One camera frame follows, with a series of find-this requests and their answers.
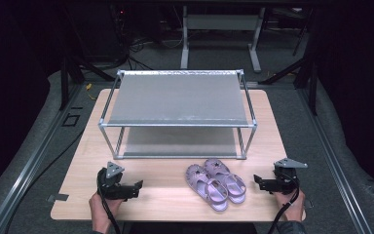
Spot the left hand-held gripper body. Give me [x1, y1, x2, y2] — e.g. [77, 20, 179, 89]
[96, 161, 134, 201]

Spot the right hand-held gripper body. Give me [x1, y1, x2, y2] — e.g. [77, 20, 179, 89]
[266, 157, 309, 196]

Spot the purple sandal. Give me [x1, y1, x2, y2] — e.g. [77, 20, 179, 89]
[203, 158, 247, 205]
[184, 163, 230, 213]

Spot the grey metal shoe rack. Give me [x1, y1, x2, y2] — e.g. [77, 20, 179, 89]
[97, 68, 259, 161]

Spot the person's left hand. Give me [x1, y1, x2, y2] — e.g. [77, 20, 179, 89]
[88, 190, 125, 234]

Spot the person's right hand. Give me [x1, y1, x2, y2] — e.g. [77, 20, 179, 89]
[273, 188, 307, 223]

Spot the black metal stand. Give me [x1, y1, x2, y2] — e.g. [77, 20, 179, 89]
[258, 53, 319, 117]
[58, 53, 115, 112]

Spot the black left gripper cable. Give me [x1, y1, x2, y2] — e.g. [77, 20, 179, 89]
[97, 186, 122, 234]

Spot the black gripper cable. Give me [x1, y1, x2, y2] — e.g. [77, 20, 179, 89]
[267, 172, 302, 234]
[97, 186, 122, 234]

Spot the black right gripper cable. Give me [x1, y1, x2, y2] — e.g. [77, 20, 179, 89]
[267, 172, 302, 234]

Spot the aluminium floor rail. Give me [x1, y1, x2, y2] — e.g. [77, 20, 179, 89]
[0, 83, 83, 234]
[299, 87, 373, 234]

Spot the black floor cable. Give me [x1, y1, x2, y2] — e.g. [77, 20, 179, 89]
[4, 127, 86, 234]

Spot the yellow connector cable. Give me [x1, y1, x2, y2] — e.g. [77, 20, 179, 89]
[85, 82, 97, 101]

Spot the tangle of black cables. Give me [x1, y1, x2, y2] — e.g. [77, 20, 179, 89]
[111, 9, 184, 71]

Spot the grey metal desk frame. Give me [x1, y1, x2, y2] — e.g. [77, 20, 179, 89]
[179, 5, 267, 74]

